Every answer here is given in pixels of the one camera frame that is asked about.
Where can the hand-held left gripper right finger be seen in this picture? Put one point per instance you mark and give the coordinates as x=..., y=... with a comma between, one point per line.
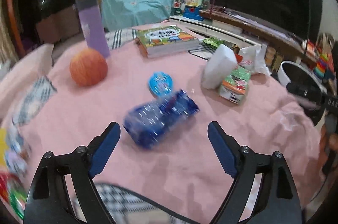
x=224, y=152

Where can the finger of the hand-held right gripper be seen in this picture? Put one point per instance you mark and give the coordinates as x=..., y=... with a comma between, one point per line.
x=303, y=93

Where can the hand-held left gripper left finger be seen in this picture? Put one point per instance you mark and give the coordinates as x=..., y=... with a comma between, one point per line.
x=104, y=152

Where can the black white-rimmed trash bin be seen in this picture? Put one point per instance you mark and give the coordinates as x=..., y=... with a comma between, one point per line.
x=286, y=70

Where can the white plastic bag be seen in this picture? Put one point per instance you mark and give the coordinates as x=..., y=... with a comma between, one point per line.
x=254, y=57

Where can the blue snack packet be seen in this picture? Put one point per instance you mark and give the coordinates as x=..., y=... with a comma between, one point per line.
x=158, y=121

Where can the green orange carton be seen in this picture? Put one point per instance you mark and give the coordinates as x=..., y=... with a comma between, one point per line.
x=235, y=84

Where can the white tissue pack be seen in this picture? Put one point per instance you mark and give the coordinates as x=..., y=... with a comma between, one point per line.
x=217, y=68

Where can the person's right hand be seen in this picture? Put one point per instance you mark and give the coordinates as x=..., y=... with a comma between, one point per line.
x=322, y=142

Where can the red apple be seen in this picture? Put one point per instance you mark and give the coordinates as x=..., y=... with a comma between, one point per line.
x=88, y=68

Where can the white blue crumpled wrapper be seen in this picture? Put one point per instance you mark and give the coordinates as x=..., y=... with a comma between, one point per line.
x=15, y=158

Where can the round blue lid container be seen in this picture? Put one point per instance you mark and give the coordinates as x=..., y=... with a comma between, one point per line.
x=161, y=82

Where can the red green wrapper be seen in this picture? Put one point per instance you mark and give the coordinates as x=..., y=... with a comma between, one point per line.
x=13, y=195

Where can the yellow plastic cup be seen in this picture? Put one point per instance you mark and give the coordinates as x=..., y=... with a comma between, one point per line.
x=2, y=139

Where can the green crumpled wrapper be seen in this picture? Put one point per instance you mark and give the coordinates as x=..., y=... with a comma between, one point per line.
x=212, y=41

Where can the cream television stand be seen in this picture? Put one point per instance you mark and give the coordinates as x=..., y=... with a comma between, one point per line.
x=211, y=26

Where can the purple bottle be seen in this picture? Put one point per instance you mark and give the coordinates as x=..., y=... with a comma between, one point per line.
x=93, y=31

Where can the green picture book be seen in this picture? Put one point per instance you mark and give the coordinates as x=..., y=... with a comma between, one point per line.
x=163, y=37

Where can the toy cash register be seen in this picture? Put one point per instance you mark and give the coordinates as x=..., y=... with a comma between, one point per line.
x=191, y=2

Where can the teal cloth covered armchair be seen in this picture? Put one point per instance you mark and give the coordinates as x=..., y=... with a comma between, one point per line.
x=132, y=4

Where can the wooden balcony door frame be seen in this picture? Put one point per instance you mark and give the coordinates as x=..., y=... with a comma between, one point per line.
x=9, y=15

